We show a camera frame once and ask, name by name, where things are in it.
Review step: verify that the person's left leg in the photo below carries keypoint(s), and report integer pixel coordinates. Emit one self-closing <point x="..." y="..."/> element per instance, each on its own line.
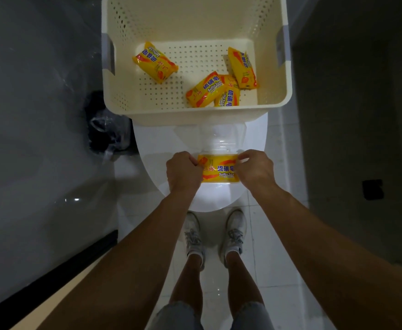
<point x="187" y="285"/>

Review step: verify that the person's right hand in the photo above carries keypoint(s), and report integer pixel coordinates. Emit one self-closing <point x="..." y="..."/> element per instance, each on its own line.
<point x="257" y="171"/>

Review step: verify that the black trash bin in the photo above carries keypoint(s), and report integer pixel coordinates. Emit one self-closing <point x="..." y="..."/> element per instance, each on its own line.
<point x="96" y="106"/>

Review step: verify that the person's right grey sneaker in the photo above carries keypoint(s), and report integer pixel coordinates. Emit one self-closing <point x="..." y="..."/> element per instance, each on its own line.
<point x="234" y="231"/>

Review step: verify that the person's grey sneaker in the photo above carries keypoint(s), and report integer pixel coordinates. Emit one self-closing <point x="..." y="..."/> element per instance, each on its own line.
<point x="234" y="231"/>
<point x="193" y="233"/>

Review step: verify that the person's right leg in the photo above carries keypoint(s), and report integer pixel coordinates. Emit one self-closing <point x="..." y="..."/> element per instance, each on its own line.
<point x="244" y="285"/>

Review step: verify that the person's left grey sneaker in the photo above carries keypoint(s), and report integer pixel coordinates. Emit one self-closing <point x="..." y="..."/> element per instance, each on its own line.
<point x="193" y="233"/>

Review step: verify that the person's left fingers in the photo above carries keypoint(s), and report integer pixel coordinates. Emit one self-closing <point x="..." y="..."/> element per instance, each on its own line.
<point x="189" y="158"/>

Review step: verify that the person's right fingers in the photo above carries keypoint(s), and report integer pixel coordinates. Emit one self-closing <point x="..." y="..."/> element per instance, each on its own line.
<point x="249" y="155"/>

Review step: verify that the person's leg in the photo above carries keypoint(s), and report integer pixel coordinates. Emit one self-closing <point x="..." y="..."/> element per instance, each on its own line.
<point x="187" y="285"/>
<point x="244" y="285"/>

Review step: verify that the white toilet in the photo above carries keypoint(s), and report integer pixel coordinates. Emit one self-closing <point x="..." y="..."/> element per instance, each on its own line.
<point x="159" y="147"/>

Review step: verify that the grey plastic bin liner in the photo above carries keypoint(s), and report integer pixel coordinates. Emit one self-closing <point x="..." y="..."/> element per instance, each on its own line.
<point x="109" y="132"/>

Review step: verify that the cream perforated plastic basket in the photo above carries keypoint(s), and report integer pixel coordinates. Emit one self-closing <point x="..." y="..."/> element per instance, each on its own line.
<point x="194" y="58"/>

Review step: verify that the grey denim shorts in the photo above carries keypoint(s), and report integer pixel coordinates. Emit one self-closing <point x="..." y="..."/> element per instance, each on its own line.
<point x="177" y="317"/>

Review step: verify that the clear plastic bag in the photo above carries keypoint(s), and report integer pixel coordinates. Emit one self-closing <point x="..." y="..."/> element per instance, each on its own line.
<point x="214" y="137"/>

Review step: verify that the person's left forearm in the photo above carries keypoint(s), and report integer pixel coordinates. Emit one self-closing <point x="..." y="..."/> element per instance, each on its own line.
<point x="132" y="268"/>

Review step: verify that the person's right forearm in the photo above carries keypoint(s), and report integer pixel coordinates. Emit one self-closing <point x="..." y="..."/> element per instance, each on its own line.
<point x="325" y="264"/>

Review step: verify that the black square floor drain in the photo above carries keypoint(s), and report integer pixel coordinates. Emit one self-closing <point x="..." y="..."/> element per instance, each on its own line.
<point x="373" y="189"/>

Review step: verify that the yellow soap packet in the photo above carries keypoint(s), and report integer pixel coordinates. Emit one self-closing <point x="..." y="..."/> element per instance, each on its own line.
<point x="243" y="68"/>
<point x="154" y="61"/>
<point x="220" y="170"/>
<point x="204" y="91"/>
<point x="230" y="96"/>

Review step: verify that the black door sill strip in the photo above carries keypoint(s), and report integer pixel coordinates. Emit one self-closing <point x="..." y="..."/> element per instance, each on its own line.
<point x="49" y="281"/>

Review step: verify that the person's left hand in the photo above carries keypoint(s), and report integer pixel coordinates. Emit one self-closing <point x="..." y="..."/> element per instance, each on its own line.
<point x="182" y="175"/>

